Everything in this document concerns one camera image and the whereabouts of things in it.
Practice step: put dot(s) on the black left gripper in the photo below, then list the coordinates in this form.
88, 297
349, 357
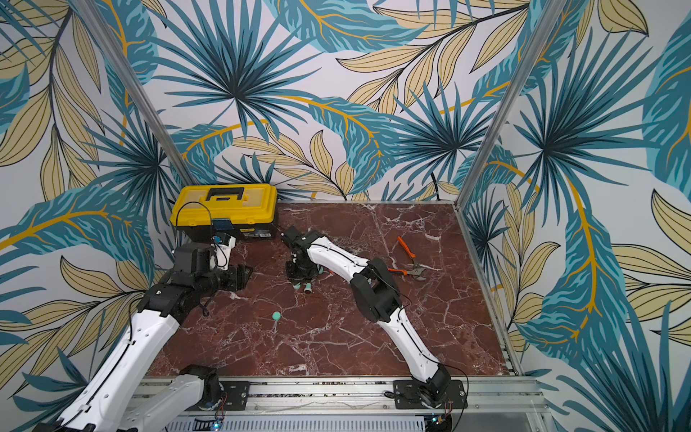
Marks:
237, 278

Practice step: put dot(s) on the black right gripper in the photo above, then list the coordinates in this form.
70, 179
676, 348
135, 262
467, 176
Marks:
300, 271

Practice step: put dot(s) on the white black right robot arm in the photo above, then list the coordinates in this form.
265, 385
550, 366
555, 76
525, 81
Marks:
377, 297

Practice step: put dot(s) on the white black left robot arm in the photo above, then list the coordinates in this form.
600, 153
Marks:
200, 271

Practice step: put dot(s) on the yellow black toolbox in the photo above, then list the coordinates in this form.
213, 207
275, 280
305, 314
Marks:
245, 212

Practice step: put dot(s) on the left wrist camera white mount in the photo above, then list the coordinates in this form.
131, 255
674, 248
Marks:
222, 244

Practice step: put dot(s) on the orange handled pliers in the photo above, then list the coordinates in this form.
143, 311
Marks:
415, 270

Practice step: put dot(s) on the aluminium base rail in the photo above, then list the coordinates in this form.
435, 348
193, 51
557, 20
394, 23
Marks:
490, 403

